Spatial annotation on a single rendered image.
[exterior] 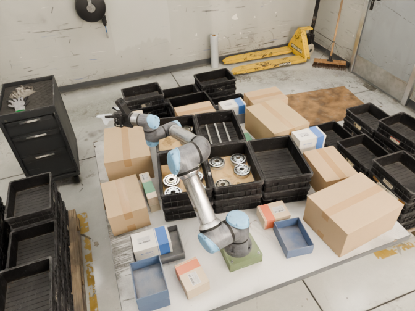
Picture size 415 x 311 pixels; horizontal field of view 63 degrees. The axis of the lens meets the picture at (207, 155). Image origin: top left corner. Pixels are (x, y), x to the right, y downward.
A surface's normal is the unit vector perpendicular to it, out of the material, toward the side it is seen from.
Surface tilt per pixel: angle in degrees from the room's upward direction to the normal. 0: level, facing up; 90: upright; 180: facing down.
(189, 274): 0
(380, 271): 0
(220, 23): 90
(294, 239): 0
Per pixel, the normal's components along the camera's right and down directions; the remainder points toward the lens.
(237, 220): 0.06, -0.83
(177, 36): 0.34, 0.59
